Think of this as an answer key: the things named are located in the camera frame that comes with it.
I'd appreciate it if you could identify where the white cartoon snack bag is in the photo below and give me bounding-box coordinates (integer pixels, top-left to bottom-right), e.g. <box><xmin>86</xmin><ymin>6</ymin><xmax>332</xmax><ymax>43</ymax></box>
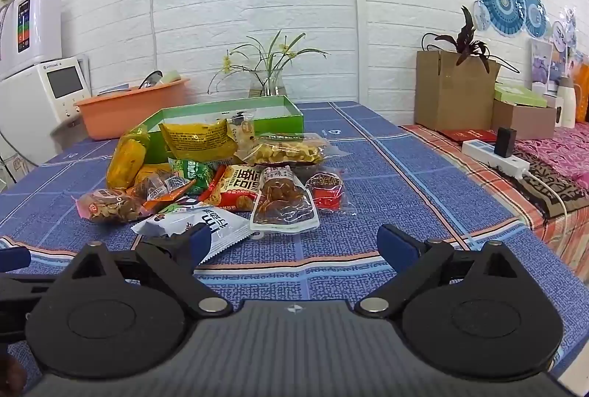
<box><xmin>131</xmin><ymin>204</ymin><xmax>254</xmax><ymax>264</ymax></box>

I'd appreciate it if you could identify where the orange nut snack pack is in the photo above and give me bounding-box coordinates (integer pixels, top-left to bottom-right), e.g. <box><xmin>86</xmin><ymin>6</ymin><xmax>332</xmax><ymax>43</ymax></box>
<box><xmin>127</xmin><ymin>172</ymin><xmax>195</xmax><ymax>214</ymax></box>

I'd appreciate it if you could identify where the pink nut snack pack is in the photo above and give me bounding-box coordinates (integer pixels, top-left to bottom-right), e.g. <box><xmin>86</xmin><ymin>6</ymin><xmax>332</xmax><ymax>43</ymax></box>
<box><xmin>75</xmin><ymin>189</ymin><xmax>148</xmax><ymax>224</ymax></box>

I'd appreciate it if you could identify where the orange foil snack pack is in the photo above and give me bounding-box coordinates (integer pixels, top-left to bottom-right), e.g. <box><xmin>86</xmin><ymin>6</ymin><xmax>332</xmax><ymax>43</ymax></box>
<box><xmin>133</xmin><ymin>163</ymin><xmax>171</xmax><ymax>186</ymax></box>

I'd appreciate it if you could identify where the green pea snack pack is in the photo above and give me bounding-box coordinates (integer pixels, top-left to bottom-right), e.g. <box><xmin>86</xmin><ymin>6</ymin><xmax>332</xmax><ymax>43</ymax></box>
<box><xmin>168</xmin><ymin>159</ymin><xmax>216</xmax><ymax>197</ymax></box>

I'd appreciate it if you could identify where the red korean snack bag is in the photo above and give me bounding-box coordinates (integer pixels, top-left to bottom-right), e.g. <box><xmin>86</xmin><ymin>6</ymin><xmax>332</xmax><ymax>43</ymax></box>
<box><xmin>199</xmin><ymin>165</ymin><xmax>262</xmax><ymax>212</ymax></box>

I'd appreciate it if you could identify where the clear yellow cake pack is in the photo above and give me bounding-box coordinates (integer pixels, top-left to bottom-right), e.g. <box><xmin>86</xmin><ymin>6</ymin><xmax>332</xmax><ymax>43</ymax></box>
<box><xmin>106</xmin><ymin>125</ymin><xmax>150</xmax><ymax>190</ymax></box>

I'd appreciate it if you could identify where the small red nut pack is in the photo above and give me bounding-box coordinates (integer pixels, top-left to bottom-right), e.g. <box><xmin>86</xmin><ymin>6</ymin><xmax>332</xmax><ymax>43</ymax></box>
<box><xmin>304</xmin><ymin>169</ymin><xmax>355</xmax><ymax>214</ymax></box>

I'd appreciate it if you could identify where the clear brown dates pack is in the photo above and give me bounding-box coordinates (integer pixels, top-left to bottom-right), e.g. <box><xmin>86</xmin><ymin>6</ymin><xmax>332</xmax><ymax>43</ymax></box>
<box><xmin>250</xmin><ymin>166</ymin><xmax>320</xmax><ymax>235</ymax></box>

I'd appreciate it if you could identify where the yellow chip bag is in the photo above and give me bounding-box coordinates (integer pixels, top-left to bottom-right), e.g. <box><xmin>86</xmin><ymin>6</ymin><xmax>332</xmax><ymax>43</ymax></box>
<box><xmin>159</xmin><ymin>119</ymin><xmax>237</xmax><ymax>163</ymax></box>

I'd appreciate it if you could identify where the clear yellow puffs pack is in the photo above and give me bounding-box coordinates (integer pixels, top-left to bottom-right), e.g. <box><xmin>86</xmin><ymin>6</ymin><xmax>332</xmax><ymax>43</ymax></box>
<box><xmin>234</xmin><ymin>133</ymin><xmax>348</xmax><ymax>166</ymax></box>

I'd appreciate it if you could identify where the blue plaid tablecloth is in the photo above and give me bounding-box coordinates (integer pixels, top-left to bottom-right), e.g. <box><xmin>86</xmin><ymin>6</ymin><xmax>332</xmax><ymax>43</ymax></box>
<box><xmin>0</xmin><ymin>99</ymin><xmax>589</xmax><ymax>393</ymax></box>

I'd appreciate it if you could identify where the white power strip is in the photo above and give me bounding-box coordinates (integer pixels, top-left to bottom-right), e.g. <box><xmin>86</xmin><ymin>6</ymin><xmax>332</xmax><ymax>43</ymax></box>
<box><xmin>461</xmin><ymin>140</ymin><xmax>530</xmax><ymax>180</ymax></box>

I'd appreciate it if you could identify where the red booklet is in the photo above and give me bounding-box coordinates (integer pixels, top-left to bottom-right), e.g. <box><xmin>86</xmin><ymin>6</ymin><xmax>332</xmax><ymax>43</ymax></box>
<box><xmin>439</xmin><ymin>129</ymin><xmax>497</xmax><ymax>144</ymax></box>

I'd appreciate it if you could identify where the black power adapter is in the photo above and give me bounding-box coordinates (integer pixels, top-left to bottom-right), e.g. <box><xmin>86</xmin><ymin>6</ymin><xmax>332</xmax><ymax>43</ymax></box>
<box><xmin>494</xmin><ymin>127</ymin><xmax>517</xmax><ymax>159</ymax></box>

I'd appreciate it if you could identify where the orange plastic basin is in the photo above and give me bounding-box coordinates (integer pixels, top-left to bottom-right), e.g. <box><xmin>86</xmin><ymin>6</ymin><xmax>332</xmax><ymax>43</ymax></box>
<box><xmin>76</xmin><ymin>79</ymin><xmax>189</xmax><ymax>141</ymax></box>

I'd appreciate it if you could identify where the brown paper bag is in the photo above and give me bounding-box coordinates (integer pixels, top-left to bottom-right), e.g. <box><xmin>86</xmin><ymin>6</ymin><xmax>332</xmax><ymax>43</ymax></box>
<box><xmin>414</xmin><ymin>51</ymin><xmax>500</xmax><ymax>131</ymax></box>

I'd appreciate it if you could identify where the white appliance with screen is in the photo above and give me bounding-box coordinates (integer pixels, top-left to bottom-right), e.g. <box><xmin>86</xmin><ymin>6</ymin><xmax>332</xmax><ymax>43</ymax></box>
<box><xmin>1</xmin><ymin>58</ymin><xmax>91</xmax><ymax>166</ymax></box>

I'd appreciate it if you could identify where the small brown cardboard box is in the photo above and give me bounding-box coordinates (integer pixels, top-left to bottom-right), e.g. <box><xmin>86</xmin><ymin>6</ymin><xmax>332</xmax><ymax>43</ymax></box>
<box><xmin>491</xmin><ymin>100</ymin><xmax>556</xmax><ymax>141</ymax></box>

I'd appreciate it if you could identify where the green cardboard box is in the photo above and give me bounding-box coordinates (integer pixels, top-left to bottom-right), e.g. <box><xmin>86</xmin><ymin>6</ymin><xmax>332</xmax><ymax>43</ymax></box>
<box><xmin>140</xmin><ymin>96</ymin><xmax>304</xmax><ymax>164</ymax></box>

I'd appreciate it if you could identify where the metal bowl in basin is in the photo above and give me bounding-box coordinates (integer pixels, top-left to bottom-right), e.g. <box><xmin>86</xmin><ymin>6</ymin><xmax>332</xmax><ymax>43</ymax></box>
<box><xmin>139</xmin><ymin>70</ymin><xmax>163</xmax><ymax>89</ymax></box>

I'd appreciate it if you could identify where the light green flat box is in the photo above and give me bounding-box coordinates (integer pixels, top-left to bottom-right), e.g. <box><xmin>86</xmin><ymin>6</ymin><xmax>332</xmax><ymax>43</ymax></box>
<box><xmin>494</xmin><ymin>82</ymin><xmax>547</xmax><ymax>108</ymax></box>

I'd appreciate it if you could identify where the glass vase with flowers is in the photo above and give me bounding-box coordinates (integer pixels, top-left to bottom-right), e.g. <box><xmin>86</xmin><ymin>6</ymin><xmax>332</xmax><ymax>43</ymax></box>
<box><xmin>207</xmin><ymin>29</ymin><xmax>328</xmax><ymax>97</ymax></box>

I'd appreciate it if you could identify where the dark purple plant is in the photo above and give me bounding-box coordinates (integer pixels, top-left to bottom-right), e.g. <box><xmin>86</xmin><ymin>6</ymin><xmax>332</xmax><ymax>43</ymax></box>
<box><xmin>420</xmin><ymin>6</ymin><xmax>520</xmax><ymax>74</ymax></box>

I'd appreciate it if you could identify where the white thermos bottle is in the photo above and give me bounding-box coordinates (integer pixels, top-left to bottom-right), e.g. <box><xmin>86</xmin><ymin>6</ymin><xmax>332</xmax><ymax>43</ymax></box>
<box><xmin>557</xmin><ymin>77</ymin><xmax>576</xmax><ymax>129</ymax></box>

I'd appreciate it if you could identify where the white water purifier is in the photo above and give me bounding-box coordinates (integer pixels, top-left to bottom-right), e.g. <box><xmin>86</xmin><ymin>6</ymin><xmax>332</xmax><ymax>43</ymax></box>
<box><xmin>0</xmin><ymin>0</ymin><xmax>62</xmax><ymax>80</ymax></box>

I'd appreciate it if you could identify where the small blue paper fan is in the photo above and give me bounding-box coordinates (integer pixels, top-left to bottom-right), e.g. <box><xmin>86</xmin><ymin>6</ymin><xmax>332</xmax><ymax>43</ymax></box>
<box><xmin>524</xmin><ymin>0</ymin><xmax>547</xmax><ymax>39</ymax></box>

